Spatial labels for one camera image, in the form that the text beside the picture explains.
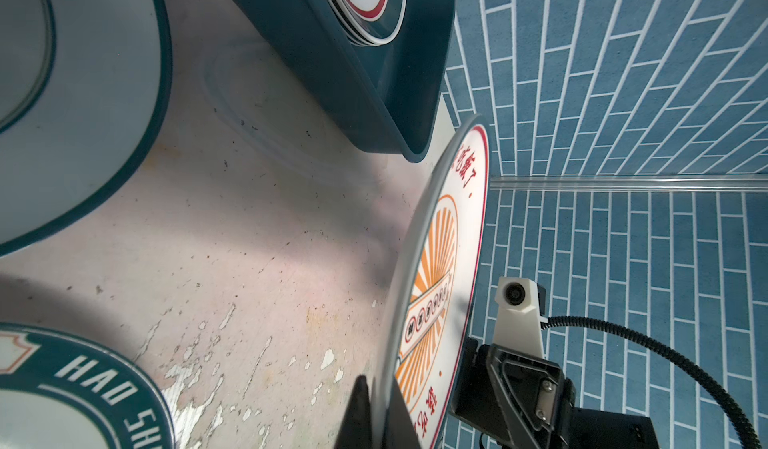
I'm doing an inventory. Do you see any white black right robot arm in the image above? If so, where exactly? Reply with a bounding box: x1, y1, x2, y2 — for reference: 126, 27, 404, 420
450, 338, 659, 448

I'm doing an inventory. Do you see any green lettered rim plate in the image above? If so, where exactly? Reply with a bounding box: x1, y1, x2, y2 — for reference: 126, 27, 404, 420
1, 322, 176, 448

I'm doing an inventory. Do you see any teal plastic bin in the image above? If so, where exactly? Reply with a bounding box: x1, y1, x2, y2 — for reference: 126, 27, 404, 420
233, 0, 455, 163

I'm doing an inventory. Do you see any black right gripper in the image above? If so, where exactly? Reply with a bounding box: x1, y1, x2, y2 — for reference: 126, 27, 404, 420
334, 337, 573, 449

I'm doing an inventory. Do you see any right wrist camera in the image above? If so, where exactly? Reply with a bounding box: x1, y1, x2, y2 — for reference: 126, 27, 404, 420
492, 277, 546, 359

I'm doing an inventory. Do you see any white plate green flower outline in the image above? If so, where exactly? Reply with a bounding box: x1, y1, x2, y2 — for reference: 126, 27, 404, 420
1, 0, 172, 255

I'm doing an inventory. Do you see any green striped rim plate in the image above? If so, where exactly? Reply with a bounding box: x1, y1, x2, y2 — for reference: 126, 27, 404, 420
327, 0, 407, 47

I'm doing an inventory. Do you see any orange sunburst plate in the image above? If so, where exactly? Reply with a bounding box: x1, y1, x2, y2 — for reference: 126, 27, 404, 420
371, 114, 491, 448

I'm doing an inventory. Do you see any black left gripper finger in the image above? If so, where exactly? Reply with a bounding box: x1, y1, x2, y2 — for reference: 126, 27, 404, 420
383, 388, 420, 449

